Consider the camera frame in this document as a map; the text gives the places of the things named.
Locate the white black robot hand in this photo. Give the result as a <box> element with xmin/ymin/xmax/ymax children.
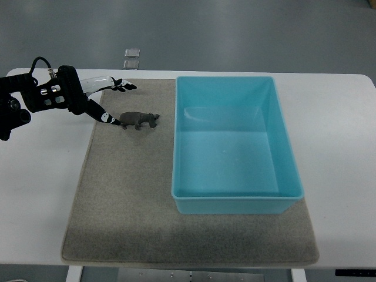
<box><xmin>57</xmin><ymin>65</ymin><xmax>137</xmax><ymax>127</ymax></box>

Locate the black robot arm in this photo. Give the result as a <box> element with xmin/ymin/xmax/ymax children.
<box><xmin>1</xmin><ymin>56</ymin><xmax>72</xmax><ymax>141</ymax></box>

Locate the brown toy hippo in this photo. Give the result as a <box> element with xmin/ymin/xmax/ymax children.
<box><xmin>119</xmin><ymin>112</ymin><xmax>160</xmax><ymax>130</ymax></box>

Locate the grey felt mat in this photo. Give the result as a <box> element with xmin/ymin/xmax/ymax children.
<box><xmin>61</xmin><ymin>79</ymin><xmax>319</xmax><ymax>268</ymax></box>

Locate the blue plastic box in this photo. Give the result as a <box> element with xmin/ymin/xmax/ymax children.
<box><xmin>172</xmin><ymin>76</ymin><xmax>304</xmax><ymax>214</ymax></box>

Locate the lower floor socket plate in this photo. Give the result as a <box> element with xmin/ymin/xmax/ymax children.
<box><xmin>123</xmin><ymin>59</ymin><xmax>139</xmax><ymax>70</ymax></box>

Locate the black label under table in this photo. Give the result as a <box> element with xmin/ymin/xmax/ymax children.
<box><xmin>335</xmin><ymin>268</ymin><xmax>376</xmax><ymax>277</ymax></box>

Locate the metal table base plate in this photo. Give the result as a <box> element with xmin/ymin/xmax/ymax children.
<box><xmin>117</xmin><ymin>268</ymin><xmax>265</xmax><ymax>282</ymax></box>

